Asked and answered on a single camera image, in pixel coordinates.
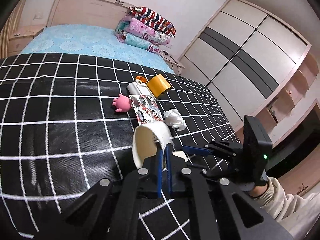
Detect white paper tube roll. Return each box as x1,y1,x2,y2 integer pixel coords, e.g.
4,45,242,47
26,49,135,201
132,121,175,168

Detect white tissue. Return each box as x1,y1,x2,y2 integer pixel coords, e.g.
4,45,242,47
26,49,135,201
163,108,187,131

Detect printed blister pack sheet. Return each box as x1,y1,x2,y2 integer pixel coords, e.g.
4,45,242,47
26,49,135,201
129,95,163,125

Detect yellow tape roll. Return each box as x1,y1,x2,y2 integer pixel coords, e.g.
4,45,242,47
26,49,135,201
146,74,172,98

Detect white plastic case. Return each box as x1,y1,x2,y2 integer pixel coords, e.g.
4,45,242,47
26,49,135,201
127,80,152,95

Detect white sleeve right forearm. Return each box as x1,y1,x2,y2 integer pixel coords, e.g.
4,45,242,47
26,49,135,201
253,178,319,239

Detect person right hand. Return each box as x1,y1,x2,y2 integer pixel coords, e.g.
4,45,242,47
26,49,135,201
248,178,269,201

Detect pink pig toy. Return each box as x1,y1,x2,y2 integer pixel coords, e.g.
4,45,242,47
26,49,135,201
112,94,132,113

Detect pink corner shelf unit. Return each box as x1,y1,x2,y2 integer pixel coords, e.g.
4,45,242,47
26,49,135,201
255,53,319,146

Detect orange bottle cap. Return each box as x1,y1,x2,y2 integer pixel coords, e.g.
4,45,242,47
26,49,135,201
135,76,148,84

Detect black white grid mat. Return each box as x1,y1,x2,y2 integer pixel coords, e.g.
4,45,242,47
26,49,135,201
1,53,239,239

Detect white grey sliding wardrobe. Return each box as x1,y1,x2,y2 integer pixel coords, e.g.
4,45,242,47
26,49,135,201
180,0,311,131

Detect pink floral folded quilt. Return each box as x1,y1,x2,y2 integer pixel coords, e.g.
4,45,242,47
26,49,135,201
114,16,171,54

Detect striped red blue blanket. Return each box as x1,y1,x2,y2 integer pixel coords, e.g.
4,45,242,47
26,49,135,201
128,7,176,37

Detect wooden bed headboard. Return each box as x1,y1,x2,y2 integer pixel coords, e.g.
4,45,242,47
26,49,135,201
47,0,131,29

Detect wooden nightstand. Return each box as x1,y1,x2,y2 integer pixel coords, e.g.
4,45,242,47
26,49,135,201
1,24,46,59

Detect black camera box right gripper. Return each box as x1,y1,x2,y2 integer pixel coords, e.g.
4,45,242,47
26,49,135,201
240,115,272,187

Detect black cables on nightstand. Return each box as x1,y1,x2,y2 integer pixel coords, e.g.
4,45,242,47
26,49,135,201
161,49,183,74

